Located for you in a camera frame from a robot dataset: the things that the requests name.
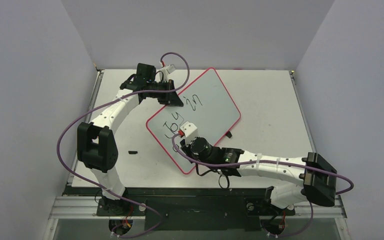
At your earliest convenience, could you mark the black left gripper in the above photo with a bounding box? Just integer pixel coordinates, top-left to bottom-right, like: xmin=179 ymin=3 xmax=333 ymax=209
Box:
xmin=147 ymin=79 xmax=183 ymax=107

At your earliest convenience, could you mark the red framed whiteboard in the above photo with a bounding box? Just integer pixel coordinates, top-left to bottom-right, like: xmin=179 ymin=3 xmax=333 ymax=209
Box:
xmin=145 ymin=67 xmax=241 ymax=175

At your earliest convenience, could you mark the black marker cap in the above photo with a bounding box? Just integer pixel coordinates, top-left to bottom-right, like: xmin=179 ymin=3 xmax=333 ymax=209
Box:
xmin=128 ymin=150 xmax=138 ymax=155

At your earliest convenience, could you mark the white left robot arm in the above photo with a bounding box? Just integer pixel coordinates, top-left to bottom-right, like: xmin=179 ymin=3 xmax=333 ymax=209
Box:
xmin=77 ymin=63 xmax=184 ymax=215

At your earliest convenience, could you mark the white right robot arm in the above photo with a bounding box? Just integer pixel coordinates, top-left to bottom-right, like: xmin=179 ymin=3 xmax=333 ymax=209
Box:
xmin=180 ymin=137 xmax=337 ymax=214

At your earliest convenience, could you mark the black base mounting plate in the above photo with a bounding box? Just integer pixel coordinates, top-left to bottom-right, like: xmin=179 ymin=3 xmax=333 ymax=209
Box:
xmin=63 ymin=186 xmax=297 ymax=235

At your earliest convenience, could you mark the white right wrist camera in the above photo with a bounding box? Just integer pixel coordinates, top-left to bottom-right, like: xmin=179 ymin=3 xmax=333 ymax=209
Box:
xmin=178 ymin=121 xmax=199 ymax=146

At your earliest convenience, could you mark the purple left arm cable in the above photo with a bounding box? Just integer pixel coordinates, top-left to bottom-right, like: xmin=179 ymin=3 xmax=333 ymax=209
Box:
xmin=56 ymin=51 xmax=191 ymax=239

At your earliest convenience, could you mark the aluminium frame rail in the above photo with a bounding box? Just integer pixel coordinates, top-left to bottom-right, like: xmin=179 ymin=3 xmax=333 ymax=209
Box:
xmin=49 ymin=196 xmax=347 ymax=220

